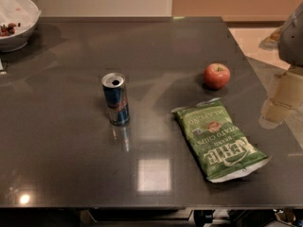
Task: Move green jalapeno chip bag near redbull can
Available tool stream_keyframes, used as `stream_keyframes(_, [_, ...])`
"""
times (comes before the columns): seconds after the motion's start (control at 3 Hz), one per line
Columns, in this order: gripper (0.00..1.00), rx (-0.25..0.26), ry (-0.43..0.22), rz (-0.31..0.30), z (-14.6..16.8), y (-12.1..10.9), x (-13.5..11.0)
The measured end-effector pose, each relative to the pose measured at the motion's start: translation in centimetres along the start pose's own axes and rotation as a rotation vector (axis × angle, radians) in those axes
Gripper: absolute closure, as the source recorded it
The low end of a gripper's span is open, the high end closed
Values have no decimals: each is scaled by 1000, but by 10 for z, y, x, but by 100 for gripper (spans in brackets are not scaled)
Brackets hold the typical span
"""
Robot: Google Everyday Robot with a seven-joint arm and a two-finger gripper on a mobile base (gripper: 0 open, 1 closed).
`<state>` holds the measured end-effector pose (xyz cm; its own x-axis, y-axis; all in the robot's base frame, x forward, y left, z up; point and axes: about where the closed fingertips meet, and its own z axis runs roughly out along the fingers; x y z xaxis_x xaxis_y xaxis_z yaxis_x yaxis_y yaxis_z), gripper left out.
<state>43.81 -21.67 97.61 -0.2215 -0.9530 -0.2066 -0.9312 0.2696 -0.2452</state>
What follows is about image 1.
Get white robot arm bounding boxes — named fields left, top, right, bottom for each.
left=258, top=3, right=303, bottom=129

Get red apple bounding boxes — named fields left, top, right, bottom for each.
left=204, top=63, right=230, bottom=90

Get green jalapeno chip bag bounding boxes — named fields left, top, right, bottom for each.
left=171, top=98, right=270, bottom=183

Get blue silver redbull can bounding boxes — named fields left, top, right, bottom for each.
left=101, top=73, right=130, bottom=126

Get white bowl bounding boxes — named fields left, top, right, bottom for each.
left=0, top=0, right=41, bottom=52

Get red snacks in bowl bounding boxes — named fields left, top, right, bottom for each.
left=0, top=23, right=21, bottom=37

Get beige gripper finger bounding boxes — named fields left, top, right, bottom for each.
left=258, top=98, right=292, bottom=130
left=272, top=66, right=303, bottom=109

